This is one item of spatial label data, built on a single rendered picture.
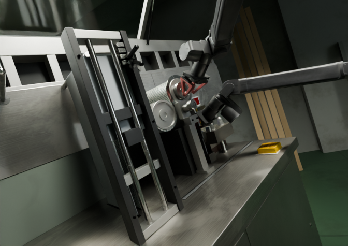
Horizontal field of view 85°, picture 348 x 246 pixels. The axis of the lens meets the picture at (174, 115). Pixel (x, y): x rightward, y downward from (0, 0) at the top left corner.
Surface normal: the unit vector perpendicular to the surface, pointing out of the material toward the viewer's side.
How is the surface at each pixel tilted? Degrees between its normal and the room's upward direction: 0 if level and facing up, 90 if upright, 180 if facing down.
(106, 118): 90
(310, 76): 88
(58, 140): 90
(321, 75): 87
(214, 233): 0
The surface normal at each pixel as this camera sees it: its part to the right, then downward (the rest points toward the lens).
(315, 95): -0.37, 0.15
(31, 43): 0.65, -0.18
